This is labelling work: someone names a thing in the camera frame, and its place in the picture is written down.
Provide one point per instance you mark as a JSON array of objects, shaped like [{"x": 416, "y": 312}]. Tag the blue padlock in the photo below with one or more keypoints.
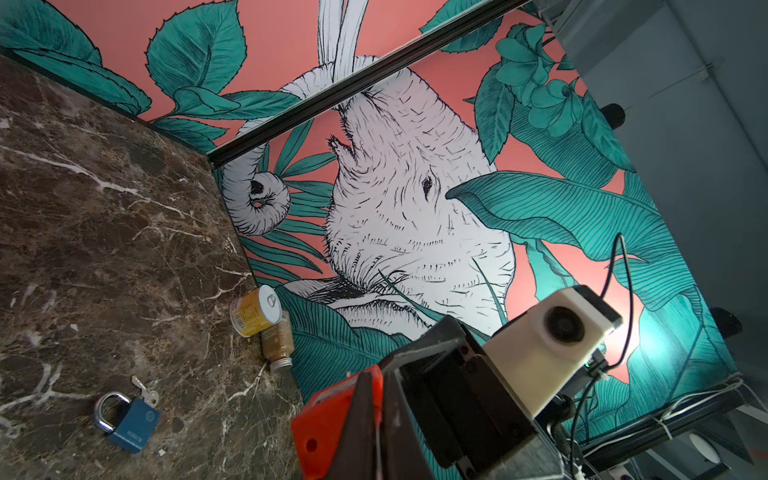
[{"x": 137, "y": 417}]

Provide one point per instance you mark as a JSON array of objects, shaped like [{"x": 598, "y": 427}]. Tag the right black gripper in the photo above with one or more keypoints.
[{"x": 445, "y": 408}]

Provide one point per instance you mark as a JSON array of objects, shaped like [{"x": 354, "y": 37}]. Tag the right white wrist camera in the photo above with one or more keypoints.
[{"x": 538, "y": 352}]

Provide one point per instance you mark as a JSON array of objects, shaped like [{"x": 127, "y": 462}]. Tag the brown spice jar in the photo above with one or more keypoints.
[{"x": 278, "y": 344}]

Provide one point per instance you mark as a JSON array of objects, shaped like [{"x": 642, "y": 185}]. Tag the red padlock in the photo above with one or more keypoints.
[{"x": 317, "y": 429}]

